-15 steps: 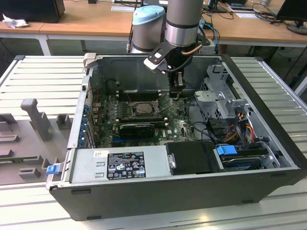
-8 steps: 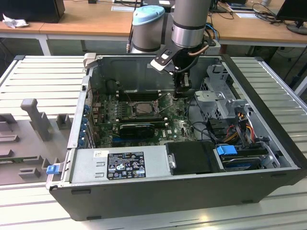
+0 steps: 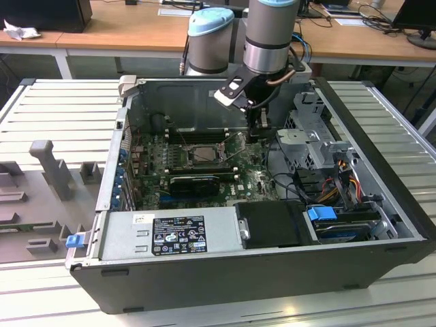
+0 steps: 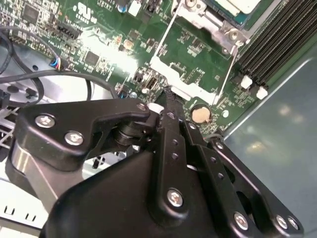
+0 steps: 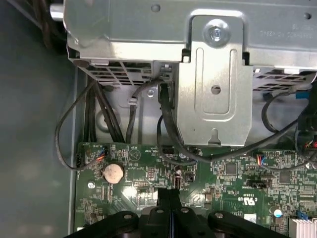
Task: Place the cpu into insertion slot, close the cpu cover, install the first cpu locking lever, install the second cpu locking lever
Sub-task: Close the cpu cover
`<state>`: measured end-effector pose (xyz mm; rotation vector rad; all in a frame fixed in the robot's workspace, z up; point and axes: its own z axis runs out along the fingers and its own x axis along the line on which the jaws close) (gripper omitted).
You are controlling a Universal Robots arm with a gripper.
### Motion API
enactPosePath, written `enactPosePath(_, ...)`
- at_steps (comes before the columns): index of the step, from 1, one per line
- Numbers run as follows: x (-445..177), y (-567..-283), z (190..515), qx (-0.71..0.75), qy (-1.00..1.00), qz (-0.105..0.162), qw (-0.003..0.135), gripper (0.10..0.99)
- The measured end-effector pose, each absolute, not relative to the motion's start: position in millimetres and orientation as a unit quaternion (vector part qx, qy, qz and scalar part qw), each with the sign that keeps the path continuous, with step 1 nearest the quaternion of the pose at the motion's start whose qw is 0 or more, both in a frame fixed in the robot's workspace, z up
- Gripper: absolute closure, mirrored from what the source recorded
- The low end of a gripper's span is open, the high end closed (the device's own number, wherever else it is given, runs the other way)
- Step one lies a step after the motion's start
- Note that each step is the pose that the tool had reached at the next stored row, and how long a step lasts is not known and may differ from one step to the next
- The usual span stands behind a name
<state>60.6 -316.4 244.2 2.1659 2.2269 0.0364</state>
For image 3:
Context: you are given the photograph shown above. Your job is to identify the black computer box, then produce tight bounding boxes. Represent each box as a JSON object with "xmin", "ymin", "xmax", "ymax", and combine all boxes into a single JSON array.
[{"xmin": 0, "ymin": 0, "xmax": 93, "ymax": 34}]

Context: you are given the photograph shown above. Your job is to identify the grey parts rack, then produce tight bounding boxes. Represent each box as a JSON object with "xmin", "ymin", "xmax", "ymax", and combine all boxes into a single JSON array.
[{"xmin": 0, "ymin": 138, "xmax": 106, "ymax": 266}]

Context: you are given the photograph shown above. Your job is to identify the black plastic shroud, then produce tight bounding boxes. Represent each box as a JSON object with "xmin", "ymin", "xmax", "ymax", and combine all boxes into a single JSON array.
[{"xmin": 234, "ymin": 200, "xmax": 306, "ymax": 249}]

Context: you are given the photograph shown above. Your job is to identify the black monitor with stand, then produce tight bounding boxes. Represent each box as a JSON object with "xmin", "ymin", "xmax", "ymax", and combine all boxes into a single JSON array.
[{"xmin": 390, "ymin": 0, "xmax": 436, "ymax": 51}]

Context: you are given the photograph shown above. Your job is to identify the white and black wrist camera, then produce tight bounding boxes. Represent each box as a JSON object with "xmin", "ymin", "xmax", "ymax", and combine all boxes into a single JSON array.
[{"xmin": 213, "ymin": 67, "xmax": 255, "ymax": 112}]

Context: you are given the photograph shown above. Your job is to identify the green motherboard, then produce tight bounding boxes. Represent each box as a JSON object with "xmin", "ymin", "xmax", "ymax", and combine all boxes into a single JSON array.
[{"xmin": 131, "ymin": 131, "xmax": 275, "ymax": 211}]

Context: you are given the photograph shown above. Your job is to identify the hard disk in blue carrier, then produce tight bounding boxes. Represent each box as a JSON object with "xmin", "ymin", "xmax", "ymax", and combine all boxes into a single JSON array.
[{"xmin": 305, "ymin": 205, "xmax": 381, "ymax": 245}]

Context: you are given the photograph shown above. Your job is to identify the yellow and orange wire bundle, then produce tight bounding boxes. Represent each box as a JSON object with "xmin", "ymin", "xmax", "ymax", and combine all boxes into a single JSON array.
[{"xmin": 320, "ymin": 159, "xmax": 362, "ymax": 206}]

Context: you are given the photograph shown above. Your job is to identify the white paper sheets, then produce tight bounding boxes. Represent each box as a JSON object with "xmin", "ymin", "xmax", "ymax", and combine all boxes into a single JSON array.
[{"xmin": 321, "ymin": 3, "xmax": 368, "ymax": 27}]

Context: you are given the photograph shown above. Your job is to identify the blue cable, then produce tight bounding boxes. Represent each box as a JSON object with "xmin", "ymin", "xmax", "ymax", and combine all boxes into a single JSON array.
[{"xmin": 292, "ymin": 31, "xmax": 313, "ymax": 65}]

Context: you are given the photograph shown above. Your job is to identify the silver metal drive cage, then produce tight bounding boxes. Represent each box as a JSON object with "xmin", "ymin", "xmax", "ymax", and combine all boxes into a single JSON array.
[{"xmin": 275, "ymin": 91, "xmax": 356, "ymax": 172}]

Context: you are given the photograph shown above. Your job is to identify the crumpled white paper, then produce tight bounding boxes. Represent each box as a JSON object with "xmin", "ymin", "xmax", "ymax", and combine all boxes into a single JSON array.
[{"xmin": 2, "ymin": 18, "xmax": 42, "ymax": 42}]

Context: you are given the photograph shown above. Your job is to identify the brown gripper hose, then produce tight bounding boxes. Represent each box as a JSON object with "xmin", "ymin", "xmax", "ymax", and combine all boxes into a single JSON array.
[{"xmin": 264, "ymin": 69, "xmax": 294, "ymax": 92}]

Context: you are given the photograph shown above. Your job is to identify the thick black cable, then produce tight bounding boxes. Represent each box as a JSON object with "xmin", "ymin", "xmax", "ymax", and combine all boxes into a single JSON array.
[{"xmin": 264, "ymin": 136, "xmax": 305, "ymax": 205}]

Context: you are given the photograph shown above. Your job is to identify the black graphics card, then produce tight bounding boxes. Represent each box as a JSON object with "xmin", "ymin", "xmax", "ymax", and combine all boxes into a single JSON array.
[{"xmin": 168, "ymin": 174, "xmax": 221, "ymax": 200}]

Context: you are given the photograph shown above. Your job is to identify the silver power supply with label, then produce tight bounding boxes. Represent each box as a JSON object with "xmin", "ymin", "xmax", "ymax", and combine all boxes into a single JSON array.
[{"xmin": 85, "ymin": 205, "xmax": 247, "ymax": 264}]

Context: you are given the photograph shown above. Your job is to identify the metal socket cover frame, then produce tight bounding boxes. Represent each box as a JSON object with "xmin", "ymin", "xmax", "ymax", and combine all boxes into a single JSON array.
[{"xmin": 220, "ymin": 130, "xmax": 247, "ymax": 161}]

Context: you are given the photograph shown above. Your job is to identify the black and silver PC case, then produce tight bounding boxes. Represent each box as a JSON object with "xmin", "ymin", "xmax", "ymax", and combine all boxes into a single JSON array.
[{"xmin": 64, "ymin": 74, "xmax": 431, "ymax": 316}]

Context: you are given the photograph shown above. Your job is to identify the CPU socket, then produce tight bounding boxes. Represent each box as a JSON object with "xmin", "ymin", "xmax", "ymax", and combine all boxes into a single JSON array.
[{"xmin": 183, "ymin": 143, "xmax": 228, "ymax": 168}]

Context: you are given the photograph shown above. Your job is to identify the wooden desk with white frame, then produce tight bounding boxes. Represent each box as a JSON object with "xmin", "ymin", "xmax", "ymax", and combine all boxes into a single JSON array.
[
  {"xmin": 292, "ymin": 3, "xmax": 436, "ymax": 69},
  {"xmin": 0, "ymin": 0, "xmax": 251, "ymax": 80}
]

